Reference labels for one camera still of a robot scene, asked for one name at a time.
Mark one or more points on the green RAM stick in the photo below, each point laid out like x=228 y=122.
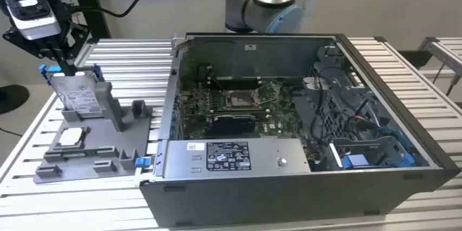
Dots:
x=80 y=154

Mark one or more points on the blue plastic bay latch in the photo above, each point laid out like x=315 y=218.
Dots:
x=409 y=160

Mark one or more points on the black PC case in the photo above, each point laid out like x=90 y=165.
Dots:
x=253 y=201

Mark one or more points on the aluminium slat side table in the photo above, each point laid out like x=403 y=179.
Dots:
x=447 y=55

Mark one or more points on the black perforated metal plate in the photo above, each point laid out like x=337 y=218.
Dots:
x=335 y=122

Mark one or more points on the thin metal locking lever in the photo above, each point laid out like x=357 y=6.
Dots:
x=220 y=83

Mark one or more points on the black upright post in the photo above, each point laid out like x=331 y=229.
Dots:
x=95 y=12

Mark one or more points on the silver power supply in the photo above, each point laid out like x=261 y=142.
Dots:
x=180 y=160

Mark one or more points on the CPU socket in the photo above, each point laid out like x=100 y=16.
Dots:
x=239 y=101

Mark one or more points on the grey parts rack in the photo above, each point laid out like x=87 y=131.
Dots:
x=90 y=144

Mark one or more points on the black power supply label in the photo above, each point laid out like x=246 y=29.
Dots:
x=227 y=156

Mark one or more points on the blue plastic bay bracket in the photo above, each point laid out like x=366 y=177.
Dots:
x=355 y=160

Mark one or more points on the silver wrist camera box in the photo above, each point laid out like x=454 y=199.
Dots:
x=34 y=22

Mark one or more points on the grey disk bay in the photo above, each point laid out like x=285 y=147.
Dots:
x=382 y=150

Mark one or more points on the green motherboard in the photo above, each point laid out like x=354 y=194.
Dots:
x=282 y=112

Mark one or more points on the black round floor base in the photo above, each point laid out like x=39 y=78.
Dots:
x=12 y=98

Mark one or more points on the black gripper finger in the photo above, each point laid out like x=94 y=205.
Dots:
x=36 y=49
x=79 y=39

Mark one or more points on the small white case sticker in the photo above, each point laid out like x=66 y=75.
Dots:
x=250 y=47

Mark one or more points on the hard disk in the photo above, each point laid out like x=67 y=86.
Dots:
x=78 y=95

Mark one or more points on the silver CPU chip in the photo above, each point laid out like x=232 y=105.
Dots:
x=74 y=136

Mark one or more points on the blue case latch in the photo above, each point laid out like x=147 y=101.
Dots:
x=142 y=162

